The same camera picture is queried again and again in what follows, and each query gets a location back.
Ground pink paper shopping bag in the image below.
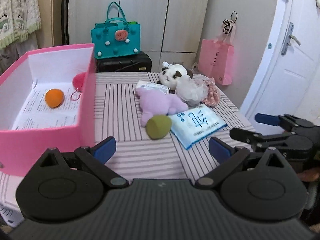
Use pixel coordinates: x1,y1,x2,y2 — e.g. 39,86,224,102
198,20,236,86

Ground silver door handle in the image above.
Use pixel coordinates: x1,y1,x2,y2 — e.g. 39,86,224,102
281,22,301,56

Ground black cable loop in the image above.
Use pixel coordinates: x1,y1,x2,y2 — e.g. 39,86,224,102
222,11,238,36

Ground teal felt handbag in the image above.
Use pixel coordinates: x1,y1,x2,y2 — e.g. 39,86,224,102
91,1,140,60

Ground purple plush toy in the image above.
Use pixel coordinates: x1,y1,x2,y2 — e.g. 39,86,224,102
135,87,189,127

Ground blue wet wipes pack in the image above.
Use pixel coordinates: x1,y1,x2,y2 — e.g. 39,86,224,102
169,104,227,150

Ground white fleece pajama pants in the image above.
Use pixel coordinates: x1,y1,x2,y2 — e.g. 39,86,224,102
1,33,38,74

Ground black suitcase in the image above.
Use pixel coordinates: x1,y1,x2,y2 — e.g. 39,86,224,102
96,51,152,73

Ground white panda plush toy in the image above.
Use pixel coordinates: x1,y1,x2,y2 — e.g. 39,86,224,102
158,61,193,90

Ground green makeup sponge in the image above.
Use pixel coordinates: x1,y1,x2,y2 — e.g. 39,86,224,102
145,115,172,140

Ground person's right hand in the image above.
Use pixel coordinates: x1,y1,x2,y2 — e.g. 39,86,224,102
297,168,320,182

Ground small tissue packet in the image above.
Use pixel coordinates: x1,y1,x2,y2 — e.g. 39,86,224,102
136,80,170,94

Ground striped tablecloth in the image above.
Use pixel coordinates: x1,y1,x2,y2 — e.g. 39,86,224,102
1,73,254,226

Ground pink fluffy pompom keychain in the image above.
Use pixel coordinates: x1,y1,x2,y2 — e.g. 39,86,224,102
71,72,86,101

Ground white fleece pajama jacket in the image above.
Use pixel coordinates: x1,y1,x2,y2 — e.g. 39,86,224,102
1,0,42,49

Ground orange makeup sponge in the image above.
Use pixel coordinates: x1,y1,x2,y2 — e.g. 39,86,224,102
45,89,64,108

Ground pink cardboard box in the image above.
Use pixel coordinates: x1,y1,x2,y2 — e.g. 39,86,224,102
1,43,96,177

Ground printed paper sheet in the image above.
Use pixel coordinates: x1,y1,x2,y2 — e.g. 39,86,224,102
11,82,80,130

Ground pink scrunchie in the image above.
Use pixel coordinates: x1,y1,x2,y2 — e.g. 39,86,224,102
202,77,220,107

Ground white door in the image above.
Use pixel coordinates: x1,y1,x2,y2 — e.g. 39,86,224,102
241,0,319,134

